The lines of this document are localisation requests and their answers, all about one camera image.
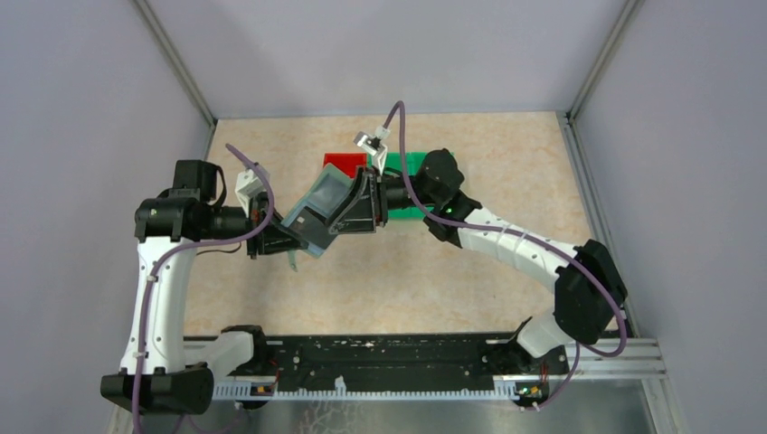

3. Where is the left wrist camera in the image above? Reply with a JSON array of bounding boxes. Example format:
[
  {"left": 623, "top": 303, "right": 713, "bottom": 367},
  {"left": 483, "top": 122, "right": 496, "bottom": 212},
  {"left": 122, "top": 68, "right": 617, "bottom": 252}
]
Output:
[{"left": 234, "top": 169, "right": 266, "bottom": 213}]

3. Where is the sage green card holder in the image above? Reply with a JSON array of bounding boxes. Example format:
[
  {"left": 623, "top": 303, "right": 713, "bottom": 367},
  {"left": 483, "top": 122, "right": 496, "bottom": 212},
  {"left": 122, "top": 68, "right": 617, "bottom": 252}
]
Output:
[{"left": 281, "top": 165, "right": 352, "bottom": 228}]

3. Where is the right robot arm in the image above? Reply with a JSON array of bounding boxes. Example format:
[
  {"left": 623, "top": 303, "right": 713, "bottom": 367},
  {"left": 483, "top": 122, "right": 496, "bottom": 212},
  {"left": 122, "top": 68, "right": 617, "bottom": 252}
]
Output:
[{"left": 326, "top": 149, "right": 628, "bottom": 373}]

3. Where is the aluminium frame rail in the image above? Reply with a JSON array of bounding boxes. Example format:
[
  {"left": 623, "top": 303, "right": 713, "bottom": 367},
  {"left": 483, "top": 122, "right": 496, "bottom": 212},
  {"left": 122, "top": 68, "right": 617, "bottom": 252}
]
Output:
[{"left": 179, "top": 336, "right": 668, "bottom": 382}]

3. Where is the red plastic bin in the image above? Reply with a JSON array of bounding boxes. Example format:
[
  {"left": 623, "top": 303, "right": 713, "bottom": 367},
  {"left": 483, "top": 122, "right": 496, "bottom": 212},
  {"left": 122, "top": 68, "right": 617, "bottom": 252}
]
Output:
[{"left": 323, "top": 153, "right": 368, "bottom": 178}]

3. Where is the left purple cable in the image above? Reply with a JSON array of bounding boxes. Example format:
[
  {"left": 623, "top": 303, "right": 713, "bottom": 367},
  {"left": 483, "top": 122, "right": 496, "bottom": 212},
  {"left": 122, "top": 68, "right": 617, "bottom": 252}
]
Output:
[{"left": 130, "top": 142, "right": 277, "bottom": 434}]

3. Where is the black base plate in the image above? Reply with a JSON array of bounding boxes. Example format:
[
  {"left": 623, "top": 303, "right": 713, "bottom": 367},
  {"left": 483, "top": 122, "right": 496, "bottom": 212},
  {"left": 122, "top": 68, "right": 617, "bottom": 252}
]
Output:
[{"left": 233, "top": 332, "right": 570, "bottom": 392}]

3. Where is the middle green plastic bin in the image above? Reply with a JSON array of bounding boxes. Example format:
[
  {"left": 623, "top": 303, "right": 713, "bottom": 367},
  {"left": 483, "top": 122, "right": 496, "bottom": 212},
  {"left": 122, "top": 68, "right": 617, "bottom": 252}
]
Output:
[{"left": 364, "top": 153, "right": 423, "bottom": 227}]

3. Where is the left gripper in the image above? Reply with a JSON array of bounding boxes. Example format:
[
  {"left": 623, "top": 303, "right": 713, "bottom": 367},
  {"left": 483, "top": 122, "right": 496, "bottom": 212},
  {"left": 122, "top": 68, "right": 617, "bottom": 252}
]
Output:
[{"left": 203, "top": 190, "right": 309, "bottom": 259}]

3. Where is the green plastic bin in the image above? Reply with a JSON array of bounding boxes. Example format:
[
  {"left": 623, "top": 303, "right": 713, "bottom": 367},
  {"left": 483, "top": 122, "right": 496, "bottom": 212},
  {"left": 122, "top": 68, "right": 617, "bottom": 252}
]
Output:
[
  {"left": 414, "top": 149, "right": 458, "bottom": 170},
  {"left": 364, "top": 153, "right": 423, "bottom": 227}
]

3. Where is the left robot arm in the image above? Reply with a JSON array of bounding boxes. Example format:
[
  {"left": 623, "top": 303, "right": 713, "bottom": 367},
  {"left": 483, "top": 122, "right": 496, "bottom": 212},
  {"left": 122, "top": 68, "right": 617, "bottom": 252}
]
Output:
[{"left": 99, "top": 160, "right": 308, "bottom": 416}]

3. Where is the right green plastic bin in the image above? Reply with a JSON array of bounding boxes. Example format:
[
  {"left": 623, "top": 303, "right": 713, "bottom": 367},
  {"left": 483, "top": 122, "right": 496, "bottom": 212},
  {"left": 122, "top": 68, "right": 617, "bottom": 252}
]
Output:
[{"left": 414, "top": 149, "right": 458, "bottom": 170}]

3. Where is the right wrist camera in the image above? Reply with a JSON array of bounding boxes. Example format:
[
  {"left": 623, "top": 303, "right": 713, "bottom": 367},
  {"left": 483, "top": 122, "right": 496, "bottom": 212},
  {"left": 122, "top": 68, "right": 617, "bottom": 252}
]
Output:
[{"left": 353, "top": 127, "right": 389, "bottom": 175}]

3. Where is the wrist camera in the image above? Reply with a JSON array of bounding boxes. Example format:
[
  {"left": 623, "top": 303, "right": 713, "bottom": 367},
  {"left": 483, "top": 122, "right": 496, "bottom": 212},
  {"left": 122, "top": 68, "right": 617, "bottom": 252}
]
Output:
[
  {"left": 353, "top": 127, "right": 389, "bottom": 175},
  {"left": 234, "top": 169, "right": 266, "bottom": 213}
]

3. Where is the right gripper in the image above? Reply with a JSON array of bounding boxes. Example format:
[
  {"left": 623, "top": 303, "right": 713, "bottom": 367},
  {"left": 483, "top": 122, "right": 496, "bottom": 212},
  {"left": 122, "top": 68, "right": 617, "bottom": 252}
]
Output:
[{"left": 325, "top": 166, "right": 439, "bottom": 236}]

